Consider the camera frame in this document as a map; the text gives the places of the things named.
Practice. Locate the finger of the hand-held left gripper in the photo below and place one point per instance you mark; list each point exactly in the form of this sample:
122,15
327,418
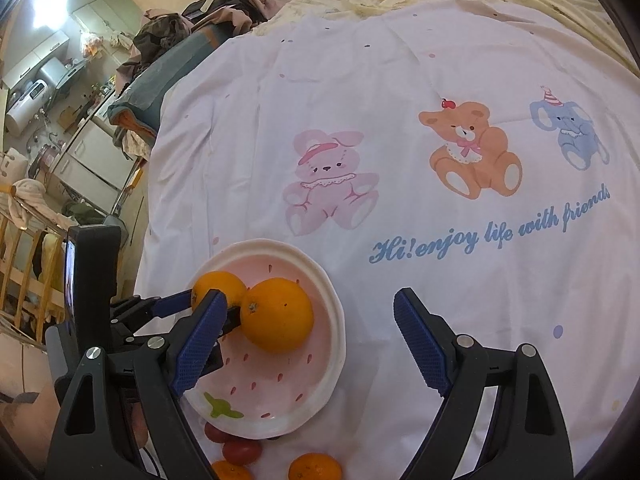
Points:
172,304
231,321

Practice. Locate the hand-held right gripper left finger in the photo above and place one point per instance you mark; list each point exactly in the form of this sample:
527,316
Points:
197,347

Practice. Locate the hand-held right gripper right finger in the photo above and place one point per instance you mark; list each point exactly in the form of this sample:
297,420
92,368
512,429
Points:
422,347

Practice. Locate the small tangerine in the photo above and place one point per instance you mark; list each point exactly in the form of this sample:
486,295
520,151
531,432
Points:
231,472
220,284
315,467

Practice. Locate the large orange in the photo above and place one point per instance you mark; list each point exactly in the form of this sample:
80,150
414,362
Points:
280,317

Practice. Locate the white pink strawberry print plate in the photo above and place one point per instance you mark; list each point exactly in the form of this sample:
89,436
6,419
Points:
280,377

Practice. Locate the red cherry tomato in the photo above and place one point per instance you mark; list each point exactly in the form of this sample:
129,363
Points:
216,434
242,451

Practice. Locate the wooden chair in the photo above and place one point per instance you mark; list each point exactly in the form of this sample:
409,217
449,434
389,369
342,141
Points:
20,280

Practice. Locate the beige towel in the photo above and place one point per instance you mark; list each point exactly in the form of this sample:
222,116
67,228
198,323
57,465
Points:
30,192

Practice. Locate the white base cabinets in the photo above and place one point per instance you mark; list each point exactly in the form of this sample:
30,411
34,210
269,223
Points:
95,155

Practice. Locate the white cartoon animal printed blanket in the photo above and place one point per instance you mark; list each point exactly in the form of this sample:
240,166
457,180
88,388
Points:
400,205

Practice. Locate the floral cloth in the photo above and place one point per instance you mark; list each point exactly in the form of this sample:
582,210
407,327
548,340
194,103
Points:
135,140

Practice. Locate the white kitchen appliance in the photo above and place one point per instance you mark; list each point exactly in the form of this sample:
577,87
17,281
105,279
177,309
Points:
25,107

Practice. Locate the teal cushion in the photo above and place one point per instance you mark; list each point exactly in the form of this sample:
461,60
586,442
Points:
165,70

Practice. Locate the orange plastic bag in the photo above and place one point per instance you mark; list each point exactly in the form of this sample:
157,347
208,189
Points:
91,44

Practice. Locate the pile of clothes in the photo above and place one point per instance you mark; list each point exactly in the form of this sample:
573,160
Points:
165,30

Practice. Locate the white wall cabinets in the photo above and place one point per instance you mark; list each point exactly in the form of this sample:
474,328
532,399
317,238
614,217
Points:
37,52

